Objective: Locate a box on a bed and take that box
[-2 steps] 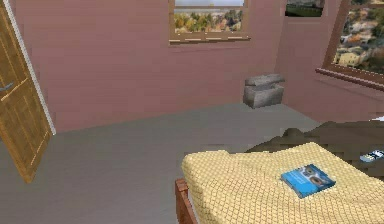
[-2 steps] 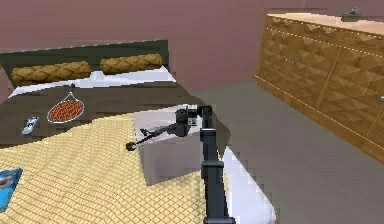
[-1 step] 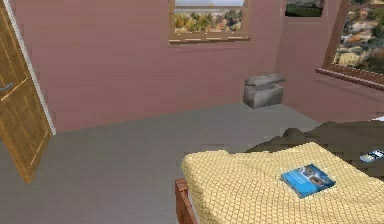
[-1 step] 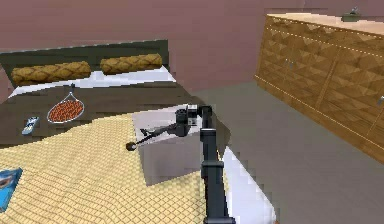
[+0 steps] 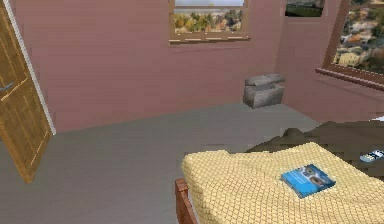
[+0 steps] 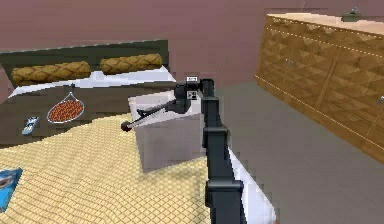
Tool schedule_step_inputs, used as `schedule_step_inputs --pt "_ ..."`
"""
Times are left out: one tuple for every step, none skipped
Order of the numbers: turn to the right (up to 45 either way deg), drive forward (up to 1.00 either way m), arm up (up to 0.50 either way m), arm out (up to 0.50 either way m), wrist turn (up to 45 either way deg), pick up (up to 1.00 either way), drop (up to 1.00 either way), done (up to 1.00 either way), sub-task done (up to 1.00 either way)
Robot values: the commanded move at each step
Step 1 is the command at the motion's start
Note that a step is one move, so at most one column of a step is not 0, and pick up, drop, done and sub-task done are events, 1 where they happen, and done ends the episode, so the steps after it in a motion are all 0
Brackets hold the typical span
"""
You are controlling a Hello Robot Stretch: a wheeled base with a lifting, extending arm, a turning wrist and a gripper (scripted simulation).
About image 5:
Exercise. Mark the grey open box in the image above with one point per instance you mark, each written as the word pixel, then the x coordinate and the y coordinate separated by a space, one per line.
pixel 263 93

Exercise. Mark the wooden bed with yellow blanket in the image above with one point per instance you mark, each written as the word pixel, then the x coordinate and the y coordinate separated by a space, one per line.
pixel 253 190

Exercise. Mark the blue book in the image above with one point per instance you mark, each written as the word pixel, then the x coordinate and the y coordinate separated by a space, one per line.
pixel 307 180

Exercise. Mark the brown blanket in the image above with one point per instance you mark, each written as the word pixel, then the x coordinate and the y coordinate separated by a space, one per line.
pixel 333 140

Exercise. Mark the brown wooden room door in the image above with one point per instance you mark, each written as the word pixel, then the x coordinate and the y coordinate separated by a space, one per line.
pixel 20 110

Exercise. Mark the wide brown framed window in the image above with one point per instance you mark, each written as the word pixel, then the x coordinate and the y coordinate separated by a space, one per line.
pixel 361 43

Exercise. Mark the small blue and white object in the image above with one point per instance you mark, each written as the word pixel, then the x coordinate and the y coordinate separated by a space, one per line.
pixel 371 155

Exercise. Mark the dark framed wall picture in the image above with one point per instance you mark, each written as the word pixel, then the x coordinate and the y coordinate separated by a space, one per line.
pixel 304 8

